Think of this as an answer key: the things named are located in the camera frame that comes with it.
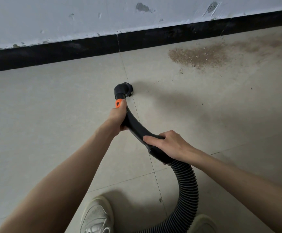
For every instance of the person's left shoe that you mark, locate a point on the person's left shoe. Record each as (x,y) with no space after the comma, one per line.
(97,215)

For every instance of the black baseboard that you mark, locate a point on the black baseboard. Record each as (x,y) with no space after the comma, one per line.
(58,53)

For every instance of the person's right forearm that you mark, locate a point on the person's right forearm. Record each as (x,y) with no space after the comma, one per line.
(242,189)

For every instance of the person's right hand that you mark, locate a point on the person's right hand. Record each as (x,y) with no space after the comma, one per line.
(172,145)

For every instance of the person's left hand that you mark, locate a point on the person's left hand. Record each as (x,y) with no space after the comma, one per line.
(116,116)

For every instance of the person's left forearm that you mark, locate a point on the person's left forearm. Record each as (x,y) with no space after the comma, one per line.
(53,189)

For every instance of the brown dirt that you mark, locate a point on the brown dirt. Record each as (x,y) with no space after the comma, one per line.
(199,55)

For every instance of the person's right shoe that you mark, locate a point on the person's right shoe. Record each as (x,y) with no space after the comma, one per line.
(202,225)

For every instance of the person's shoe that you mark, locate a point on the person's shoe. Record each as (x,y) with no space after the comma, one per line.
(97,215)
(202,225)

